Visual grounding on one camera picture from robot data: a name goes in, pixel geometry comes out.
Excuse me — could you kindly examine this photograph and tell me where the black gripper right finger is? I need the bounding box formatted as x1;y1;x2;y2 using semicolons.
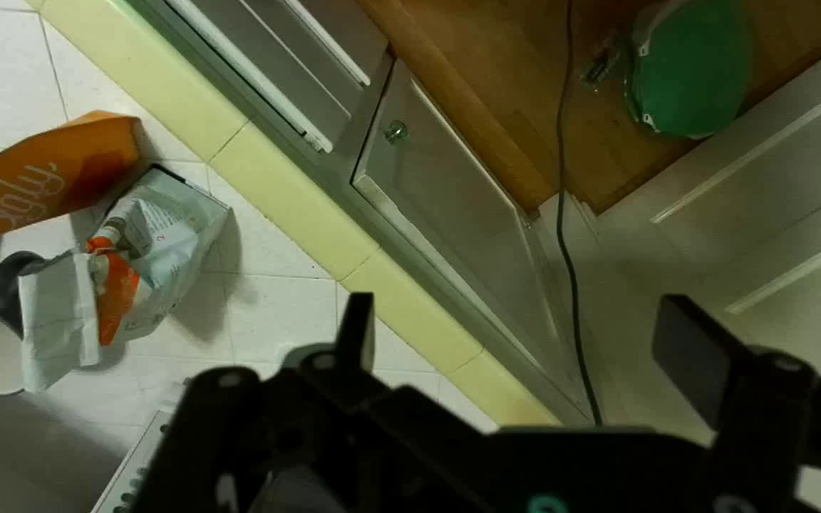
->
651;293;821;513

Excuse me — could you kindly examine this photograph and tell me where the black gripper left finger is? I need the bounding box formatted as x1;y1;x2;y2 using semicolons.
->
129;291;470;513

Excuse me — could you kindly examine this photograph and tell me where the white panelled door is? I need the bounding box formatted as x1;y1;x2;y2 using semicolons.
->
562;25;821;381

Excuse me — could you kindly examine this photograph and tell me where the crumpled grey white bag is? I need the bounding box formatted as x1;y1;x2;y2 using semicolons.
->
0;166;233;394

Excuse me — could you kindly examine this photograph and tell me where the white microwave oven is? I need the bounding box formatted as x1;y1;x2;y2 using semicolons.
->
0;381;192;513

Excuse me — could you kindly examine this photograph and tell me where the orange snack bag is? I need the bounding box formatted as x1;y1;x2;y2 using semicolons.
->
0;112;151;250

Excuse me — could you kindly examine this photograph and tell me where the black power cable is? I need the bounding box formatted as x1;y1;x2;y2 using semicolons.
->
554;0;605;428

